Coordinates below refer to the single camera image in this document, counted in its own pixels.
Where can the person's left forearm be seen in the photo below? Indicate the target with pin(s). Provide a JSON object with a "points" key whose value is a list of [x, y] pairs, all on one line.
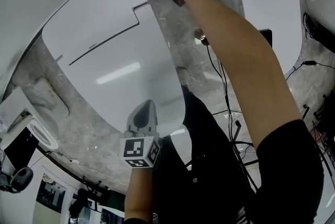
{"points": [[138, 191]]}

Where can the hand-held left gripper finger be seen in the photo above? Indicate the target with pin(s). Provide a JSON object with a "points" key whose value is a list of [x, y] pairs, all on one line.
{"points": [[137, 118], [152, 118]]}

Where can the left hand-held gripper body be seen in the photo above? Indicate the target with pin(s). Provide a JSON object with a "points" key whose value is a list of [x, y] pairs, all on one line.
{"points": [[136, 149]]}

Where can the black phone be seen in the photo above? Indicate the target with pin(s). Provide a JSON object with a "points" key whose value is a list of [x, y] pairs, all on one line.
{"points": [[266, 37]]}

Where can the person's black trousers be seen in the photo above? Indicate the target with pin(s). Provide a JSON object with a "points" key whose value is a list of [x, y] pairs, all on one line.
{"points": [[204, 165]]}

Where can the white flat-lid toilet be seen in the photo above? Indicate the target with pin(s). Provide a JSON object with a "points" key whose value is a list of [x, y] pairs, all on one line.
{"points": [[104, 21]]}

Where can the white toilet with teal hinges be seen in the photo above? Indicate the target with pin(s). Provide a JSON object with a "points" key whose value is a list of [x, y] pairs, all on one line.
{"points": [[269, 8]]}

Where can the person's right forearm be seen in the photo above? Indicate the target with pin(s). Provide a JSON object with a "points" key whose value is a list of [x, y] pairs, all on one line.
{"points": [[235, 47]]}

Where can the white tank toilet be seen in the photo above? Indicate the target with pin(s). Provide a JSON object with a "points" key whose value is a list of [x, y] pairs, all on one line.
{"points": [[15, 107]]}

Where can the person's right shoe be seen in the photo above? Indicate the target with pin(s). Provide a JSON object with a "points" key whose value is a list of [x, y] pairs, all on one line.
{"points": [[181, 75]]}

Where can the person's black shirt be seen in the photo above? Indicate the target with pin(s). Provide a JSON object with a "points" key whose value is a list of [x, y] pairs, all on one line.
{"points": [[288, 165]]}

